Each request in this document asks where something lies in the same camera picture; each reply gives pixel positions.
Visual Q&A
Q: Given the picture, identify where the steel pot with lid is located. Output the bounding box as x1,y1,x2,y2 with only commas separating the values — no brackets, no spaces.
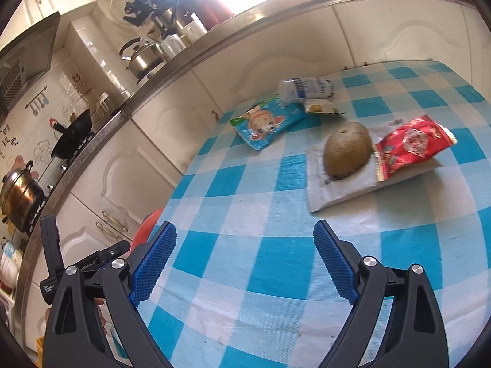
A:
119,37,166,82

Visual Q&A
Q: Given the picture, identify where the white pouch bag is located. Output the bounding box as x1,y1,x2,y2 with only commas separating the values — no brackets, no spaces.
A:
307,119,440,212

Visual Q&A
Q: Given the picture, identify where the blue cartoon snack bag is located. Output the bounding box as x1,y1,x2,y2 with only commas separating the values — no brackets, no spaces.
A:
230,94,307,151

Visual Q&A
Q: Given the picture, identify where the glass pot lid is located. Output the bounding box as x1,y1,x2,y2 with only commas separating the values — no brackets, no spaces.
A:
110,0,152,28

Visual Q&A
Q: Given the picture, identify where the white blue plastic bottle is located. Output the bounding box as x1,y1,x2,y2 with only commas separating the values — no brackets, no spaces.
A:
278,77,334,104

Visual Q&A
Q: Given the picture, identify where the blue white checkered tablecloth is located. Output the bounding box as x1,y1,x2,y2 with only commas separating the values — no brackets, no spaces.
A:
139,62,490,367

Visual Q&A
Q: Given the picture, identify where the black wok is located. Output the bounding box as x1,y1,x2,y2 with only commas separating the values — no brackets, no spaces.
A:
51,109,92,159

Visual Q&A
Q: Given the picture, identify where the red snack packet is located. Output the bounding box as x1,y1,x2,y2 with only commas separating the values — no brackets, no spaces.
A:
374,115,458,182

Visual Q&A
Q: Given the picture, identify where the black range hood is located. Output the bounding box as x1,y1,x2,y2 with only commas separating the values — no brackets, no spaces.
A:
1,12,61,120

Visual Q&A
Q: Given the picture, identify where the brown potato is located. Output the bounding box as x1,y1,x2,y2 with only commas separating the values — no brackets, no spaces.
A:
323,122,373,179

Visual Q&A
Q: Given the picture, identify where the brass steamer pot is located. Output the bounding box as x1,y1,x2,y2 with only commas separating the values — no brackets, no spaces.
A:
1,160,47,233

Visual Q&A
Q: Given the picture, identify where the white mug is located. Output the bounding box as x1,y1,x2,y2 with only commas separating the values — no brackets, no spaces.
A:
160,34,186,62

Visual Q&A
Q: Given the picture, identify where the red thermos jug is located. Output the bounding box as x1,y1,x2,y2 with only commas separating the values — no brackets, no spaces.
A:
180,0,234,31

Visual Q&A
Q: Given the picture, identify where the red plastic trash bin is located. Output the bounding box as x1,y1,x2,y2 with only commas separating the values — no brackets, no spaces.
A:
131,208,164,250

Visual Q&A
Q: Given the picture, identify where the person's left hand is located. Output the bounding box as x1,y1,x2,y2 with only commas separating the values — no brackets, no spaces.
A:
45,297,108,338

